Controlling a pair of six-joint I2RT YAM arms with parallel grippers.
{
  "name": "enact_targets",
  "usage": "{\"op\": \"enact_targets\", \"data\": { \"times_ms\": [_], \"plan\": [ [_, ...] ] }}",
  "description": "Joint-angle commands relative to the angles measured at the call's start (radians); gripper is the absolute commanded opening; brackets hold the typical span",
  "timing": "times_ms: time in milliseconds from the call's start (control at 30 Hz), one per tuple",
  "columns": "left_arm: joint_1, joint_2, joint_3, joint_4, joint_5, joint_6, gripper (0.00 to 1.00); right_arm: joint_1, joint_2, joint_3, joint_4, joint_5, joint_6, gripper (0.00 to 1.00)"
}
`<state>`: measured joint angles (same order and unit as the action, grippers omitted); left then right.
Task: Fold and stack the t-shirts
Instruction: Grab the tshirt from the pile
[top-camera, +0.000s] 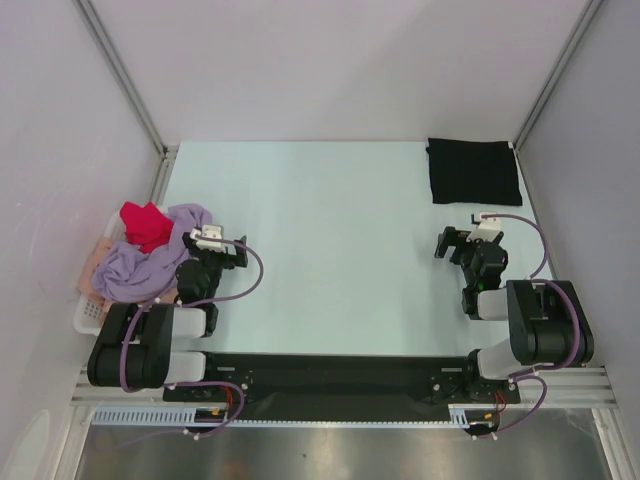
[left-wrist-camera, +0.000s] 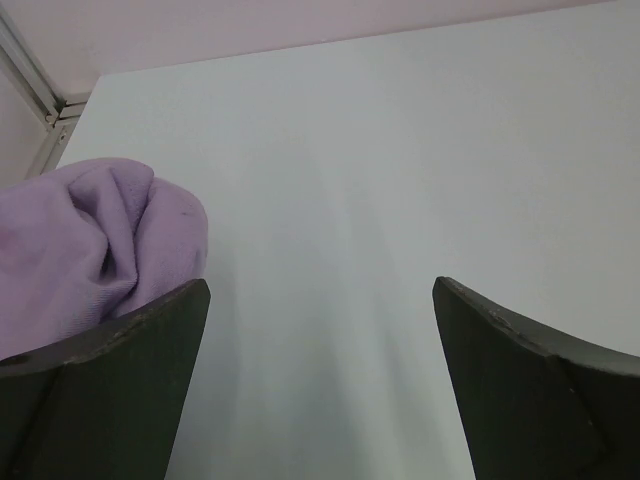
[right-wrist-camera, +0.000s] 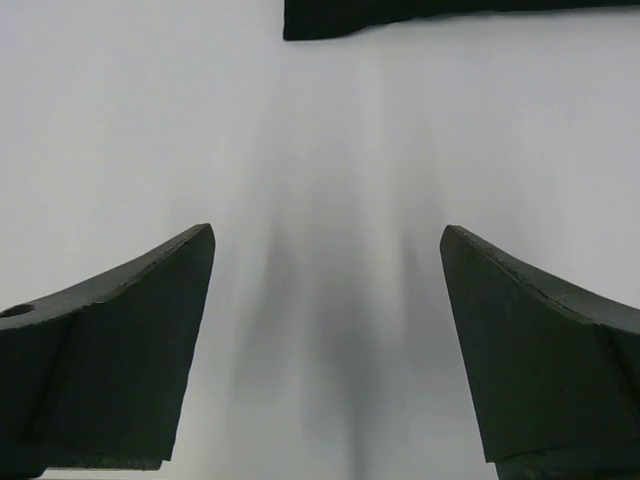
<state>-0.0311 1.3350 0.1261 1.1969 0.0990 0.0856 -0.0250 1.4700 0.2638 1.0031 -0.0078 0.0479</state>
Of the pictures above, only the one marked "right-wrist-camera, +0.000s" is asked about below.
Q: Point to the folded black t-shirt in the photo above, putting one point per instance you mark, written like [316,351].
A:
[314,20]

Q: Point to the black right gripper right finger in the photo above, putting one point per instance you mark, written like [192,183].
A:
[553,368]

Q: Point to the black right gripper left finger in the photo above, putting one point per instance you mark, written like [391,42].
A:
[93,377]

